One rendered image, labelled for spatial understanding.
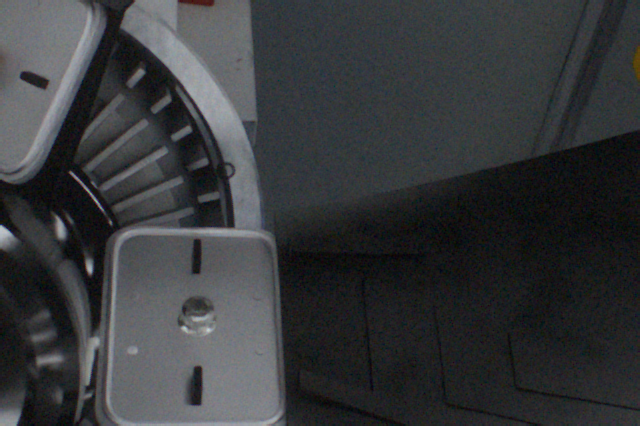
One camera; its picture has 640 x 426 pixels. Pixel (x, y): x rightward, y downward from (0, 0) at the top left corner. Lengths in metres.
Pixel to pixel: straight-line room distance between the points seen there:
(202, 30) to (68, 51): 0.65
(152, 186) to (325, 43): 0.78
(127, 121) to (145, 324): 0.12
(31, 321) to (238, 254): 0.11
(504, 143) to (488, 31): 0.17
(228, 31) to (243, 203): 0.45
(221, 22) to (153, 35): 0.45
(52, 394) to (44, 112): 0.09
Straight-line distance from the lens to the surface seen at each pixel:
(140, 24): 0.62
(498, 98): 1.39
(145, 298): 0.46
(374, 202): 0.49
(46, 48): 0.42
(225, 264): 0.47
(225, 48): 1.04
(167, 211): 0.55
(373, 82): 1.35
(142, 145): 0.55
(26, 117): 0.42
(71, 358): 0.39
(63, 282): 0.39
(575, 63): 1.37
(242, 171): 0.63
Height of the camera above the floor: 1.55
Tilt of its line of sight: 48 degrees down
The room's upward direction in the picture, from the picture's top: 10 degrees clockwise
